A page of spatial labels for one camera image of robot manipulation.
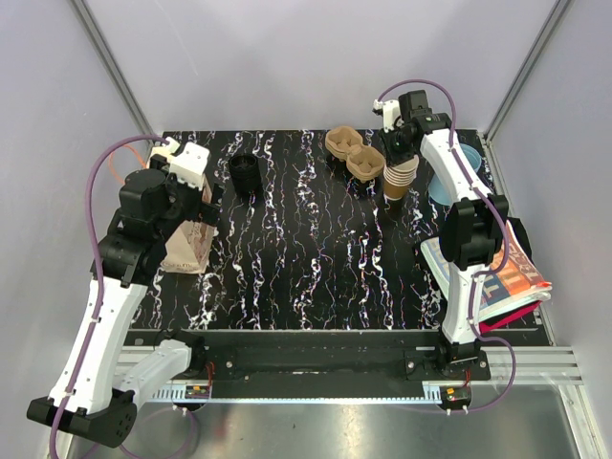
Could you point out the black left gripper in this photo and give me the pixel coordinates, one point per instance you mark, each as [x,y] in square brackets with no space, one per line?
[195,192]

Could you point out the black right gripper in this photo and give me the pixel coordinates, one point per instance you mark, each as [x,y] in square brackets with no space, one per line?
[391,157]

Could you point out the pulp cup carrier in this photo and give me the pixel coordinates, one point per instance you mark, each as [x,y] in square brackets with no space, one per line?
[364,162]

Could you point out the paper bag orange handles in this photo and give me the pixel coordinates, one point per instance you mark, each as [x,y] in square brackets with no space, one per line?
[188,247]

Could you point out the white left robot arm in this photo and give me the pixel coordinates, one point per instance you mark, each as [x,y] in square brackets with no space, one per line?
[89,401]

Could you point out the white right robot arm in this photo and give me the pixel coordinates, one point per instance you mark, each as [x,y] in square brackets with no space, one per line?
[474,231]

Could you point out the stack of paper cups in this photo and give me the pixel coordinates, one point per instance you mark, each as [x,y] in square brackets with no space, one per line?
[398,178]

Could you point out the stack of black lids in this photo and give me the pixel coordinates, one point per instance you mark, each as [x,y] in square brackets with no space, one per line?
[245,173]

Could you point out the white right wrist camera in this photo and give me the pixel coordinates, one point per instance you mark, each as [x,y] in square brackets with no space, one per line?
[390,112]

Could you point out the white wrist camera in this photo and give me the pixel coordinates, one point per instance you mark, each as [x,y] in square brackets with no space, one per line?
[188,161]
[390,112]

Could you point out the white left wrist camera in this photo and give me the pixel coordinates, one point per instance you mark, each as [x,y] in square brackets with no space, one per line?
[188,161]

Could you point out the aluminium frame post right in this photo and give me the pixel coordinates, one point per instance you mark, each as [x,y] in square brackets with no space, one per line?
[542,39]

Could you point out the aluminium frame post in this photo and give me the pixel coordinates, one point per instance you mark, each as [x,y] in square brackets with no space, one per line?
[542,39]
[90,25]

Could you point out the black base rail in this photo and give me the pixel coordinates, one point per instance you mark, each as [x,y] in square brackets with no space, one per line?
[325,366]

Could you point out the aluminium frame post left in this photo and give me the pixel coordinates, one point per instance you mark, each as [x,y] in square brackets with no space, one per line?
[90,25]

